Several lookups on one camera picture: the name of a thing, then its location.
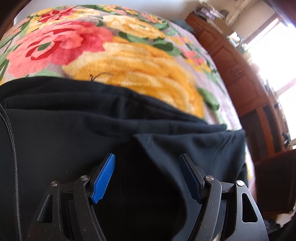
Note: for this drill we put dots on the stack of papers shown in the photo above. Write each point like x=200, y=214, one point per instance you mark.
x=209, y=11

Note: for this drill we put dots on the black pants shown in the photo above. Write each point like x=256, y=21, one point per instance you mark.
x=64, y=128

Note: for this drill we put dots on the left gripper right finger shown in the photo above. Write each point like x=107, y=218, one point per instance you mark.
x=242, y=219

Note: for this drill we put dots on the cardboard box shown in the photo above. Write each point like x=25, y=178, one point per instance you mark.
x=221, y=26

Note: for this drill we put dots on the floral bed blanket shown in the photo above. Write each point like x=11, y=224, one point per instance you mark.
x=125, y=48

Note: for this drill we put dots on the wooden cabinet row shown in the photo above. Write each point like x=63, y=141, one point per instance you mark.
x=259, y=114

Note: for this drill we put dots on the teal basket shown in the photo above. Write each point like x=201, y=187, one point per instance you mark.
x=184, y=25

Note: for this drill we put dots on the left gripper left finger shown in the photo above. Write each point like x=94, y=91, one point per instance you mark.
x=66, y=211

